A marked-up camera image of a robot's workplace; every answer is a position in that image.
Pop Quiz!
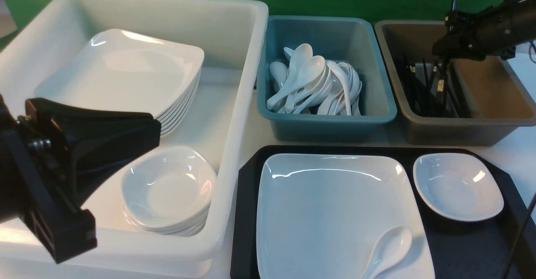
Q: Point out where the teal plastic bin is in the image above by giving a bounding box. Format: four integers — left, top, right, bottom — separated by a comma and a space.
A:
256, 15, 398, 143

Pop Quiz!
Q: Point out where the top stacked white bowl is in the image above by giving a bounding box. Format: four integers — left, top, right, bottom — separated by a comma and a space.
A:
121, 145, 217, 232

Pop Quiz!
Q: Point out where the stack of white plates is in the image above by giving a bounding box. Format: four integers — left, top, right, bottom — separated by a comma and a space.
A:
157, 71, 201, 138

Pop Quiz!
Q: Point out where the large white square plate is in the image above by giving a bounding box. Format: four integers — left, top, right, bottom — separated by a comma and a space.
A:
256, 153, 436, 279

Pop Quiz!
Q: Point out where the large white plastic tub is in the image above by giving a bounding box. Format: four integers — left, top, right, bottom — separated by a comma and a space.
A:
1, 0, 268, 279

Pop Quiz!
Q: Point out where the brown plastic bin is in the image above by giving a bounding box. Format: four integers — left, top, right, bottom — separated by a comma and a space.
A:
374, 20, 535, 146

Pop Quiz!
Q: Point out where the white ceramic spoon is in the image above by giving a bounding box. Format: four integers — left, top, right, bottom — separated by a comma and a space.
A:
360, 226, 413, 279

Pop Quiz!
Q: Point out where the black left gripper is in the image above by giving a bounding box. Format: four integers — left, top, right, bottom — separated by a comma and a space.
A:
1, 98, 161, 264

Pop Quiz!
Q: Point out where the top stacked white plate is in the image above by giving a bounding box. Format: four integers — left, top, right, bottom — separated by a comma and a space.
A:
33, 29, 205, 117

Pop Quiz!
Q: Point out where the white spoon in bin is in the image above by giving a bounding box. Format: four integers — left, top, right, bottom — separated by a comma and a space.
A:
283, 44, 313, 114
266, 55, 326, 114

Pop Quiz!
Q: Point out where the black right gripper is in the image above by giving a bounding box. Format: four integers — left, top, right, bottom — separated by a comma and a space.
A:
432, 0, 536, 61

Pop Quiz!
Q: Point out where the small white square bowl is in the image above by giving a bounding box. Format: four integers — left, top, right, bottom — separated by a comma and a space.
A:
413, 152, 504, 222

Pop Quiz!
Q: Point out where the stack of white bowls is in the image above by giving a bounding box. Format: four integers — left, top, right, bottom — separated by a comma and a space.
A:
122, 206, 209, 237

